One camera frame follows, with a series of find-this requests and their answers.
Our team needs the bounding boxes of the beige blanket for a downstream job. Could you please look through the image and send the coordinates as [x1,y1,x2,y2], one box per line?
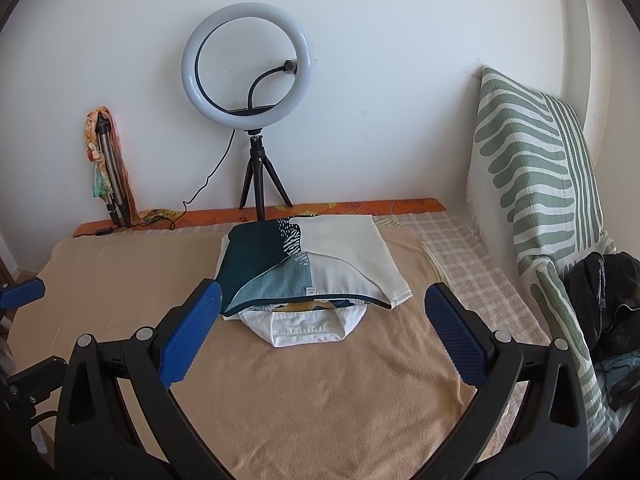
[7,222,551,480]

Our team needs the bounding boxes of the teal cloth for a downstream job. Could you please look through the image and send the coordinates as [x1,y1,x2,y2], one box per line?
[595,350,640,401]

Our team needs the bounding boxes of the green striped white cushion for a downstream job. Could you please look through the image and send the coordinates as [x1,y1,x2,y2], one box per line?
[467,66,631,461]

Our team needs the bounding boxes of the black jacket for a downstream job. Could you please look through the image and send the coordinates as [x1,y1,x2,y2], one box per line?
[562,251,640,408]

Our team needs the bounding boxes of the checked white blanket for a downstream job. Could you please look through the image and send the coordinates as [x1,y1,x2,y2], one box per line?
[375,210,551,346]

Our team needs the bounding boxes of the orange and green scarf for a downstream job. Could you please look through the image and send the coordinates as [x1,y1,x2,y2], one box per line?
[82,106,176,228]

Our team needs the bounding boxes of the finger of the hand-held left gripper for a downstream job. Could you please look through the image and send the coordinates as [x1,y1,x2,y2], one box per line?
[0,277,46,311]

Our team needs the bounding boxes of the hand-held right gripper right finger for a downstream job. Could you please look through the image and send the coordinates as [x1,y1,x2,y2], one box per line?
[415,282,590,480]

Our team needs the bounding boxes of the orange patterned bedsheet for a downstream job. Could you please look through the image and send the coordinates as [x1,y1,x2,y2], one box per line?
[72,197,447,238]

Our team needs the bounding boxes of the white shorts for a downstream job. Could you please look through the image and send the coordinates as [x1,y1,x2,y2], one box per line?
[239,305,368,348]

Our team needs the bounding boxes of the silver folded tripod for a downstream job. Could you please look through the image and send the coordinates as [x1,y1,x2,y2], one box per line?
[95,115,132,228]

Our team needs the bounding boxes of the teal and white patterned shirt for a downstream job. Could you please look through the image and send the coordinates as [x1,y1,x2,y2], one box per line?
[215,214,413,318]

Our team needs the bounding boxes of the black cable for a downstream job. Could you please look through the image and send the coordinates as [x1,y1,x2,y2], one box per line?
[80,129,237,237]

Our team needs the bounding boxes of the white ring light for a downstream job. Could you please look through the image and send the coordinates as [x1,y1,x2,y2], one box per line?
[181,1,318,131]

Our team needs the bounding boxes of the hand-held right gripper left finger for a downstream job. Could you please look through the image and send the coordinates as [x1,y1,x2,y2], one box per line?
[54,279,236,480]

